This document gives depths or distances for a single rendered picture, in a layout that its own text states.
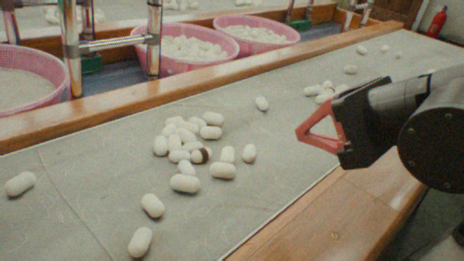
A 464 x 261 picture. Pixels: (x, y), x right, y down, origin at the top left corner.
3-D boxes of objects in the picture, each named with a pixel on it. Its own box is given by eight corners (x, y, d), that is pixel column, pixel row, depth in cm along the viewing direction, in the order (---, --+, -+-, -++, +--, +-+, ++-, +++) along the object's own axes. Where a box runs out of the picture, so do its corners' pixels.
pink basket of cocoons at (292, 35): (307, 65, 112) (316, 36, 107) (256, 82, 94) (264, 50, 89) (246, 38, 125) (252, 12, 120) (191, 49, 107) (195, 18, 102)
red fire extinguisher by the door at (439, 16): (435, 44, 450) (455, 5, 423) (430, 46, 438) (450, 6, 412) (424, 41, 457) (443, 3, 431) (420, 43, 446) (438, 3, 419)
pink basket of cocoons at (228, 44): (246, 72, 98) (253, 41, 93) (207, 111, 77) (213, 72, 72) (165, 47, 104) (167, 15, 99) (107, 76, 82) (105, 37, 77)
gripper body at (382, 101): (323, 103, 30) (410, 80, 25) (372, 79, 37) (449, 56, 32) (347, 171, 31) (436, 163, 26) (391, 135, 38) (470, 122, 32)
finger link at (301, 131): (275, 112, 38) (351, 91, 31) (310, 97, 43) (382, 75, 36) (294, 169, 39) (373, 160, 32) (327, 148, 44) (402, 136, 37)
